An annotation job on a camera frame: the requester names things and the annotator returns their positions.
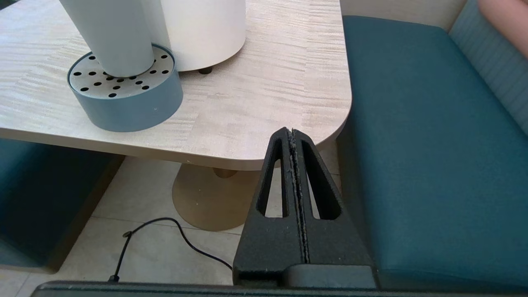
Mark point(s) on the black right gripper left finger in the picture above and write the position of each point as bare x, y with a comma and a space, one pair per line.
264, 251

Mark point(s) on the teal upholstered bench seat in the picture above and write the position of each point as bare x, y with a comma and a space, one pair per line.
433, 144
37, 198

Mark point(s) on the pink cylindrical bolster cushion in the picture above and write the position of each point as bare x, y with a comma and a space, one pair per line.
509, 18

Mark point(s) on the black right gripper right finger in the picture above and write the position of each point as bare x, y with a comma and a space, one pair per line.
334, 243

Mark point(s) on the large dispenser with dark tea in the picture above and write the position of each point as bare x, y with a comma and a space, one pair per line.
202, 33

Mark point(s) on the beige table pedestal base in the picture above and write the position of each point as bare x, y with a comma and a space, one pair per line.
206, 198

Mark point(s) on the large blue-grey drip tray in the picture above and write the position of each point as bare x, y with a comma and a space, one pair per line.
132, 107

